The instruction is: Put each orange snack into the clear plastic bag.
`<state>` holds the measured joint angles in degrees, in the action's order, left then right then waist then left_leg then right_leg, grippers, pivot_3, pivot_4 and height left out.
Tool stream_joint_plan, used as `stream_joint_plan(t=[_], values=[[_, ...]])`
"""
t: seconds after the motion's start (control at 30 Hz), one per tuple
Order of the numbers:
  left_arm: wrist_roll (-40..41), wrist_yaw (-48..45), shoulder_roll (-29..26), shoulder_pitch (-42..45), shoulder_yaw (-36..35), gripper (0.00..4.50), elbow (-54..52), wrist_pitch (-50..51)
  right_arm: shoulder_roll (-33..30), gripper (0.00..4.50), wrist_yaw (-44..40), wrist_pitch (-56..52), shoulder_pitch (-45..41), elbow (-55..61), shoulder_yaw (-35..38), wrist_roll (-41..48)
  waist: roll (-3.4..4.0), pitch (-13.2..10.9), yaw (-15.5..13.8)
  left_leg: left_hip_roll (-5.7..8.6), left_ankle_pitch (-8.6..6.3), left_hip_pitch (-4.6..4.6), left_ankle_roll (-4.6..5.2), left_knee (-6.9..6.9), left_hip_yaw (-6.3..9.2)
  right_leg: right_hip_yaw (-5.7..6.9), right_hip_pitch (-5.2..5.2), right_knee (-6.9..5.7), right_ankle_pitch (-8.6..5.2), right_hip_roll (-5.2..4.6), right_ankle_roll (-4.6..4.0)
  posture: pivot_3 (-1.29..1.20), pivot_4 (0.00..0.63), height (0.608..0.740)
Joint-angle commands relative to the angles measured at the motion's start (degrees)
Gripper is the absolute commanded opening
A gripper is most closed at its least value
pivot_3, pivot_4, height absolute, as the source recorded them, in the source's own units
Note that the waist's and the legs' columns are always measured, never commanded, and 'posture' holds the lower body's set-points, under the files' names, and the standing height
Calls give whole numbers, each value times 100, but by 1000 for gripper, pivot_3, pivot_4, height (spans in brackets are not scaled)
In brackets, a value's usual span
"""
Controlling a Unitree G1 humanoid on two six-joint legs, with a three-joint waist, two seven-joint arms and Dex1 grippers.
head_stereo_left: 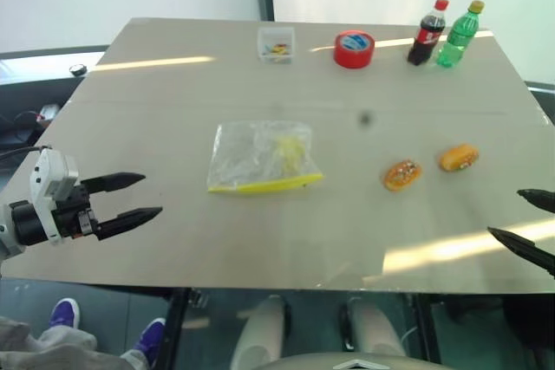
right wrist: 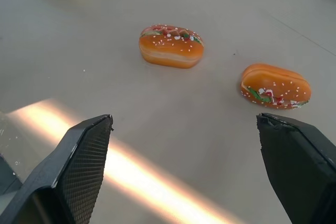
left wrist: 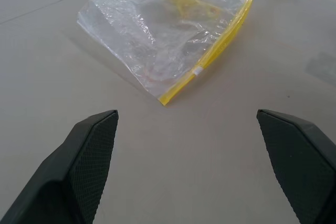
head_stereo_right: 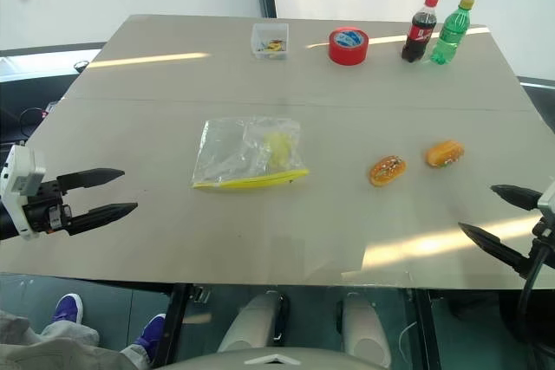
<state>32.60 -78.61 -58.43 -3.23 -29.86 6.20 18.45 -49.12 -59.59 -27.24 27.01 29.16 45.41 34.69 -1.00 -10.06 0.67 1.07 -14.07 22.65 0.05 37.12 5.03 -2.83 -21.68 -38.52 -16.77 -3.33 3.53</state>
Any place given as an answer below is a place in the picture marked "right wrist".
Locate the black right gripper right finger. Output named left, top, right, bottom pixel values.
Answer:
left=256, top=112, right=336, bottom=224

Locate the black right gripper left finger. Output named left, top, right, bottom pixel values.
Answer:
left=0, top=114, right=114, bottom=224

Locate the orange toy hot dog bun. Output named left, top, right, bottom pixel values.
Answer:
left=240, top=63, right=312, bottom=110
left=138, top=24, right=205, bottom=69

